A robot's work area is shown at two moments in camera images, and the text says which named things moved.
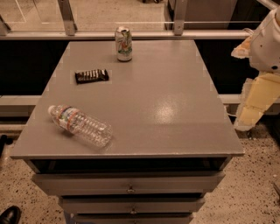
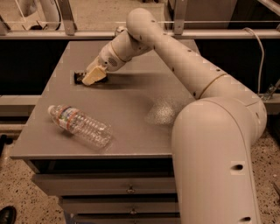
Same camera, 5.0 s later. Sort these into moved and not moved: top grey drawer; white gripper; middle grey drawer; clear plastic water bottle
Moved: white gripper
Not moved: middle grey drawer; clear plastic water bottle; top grey drawer
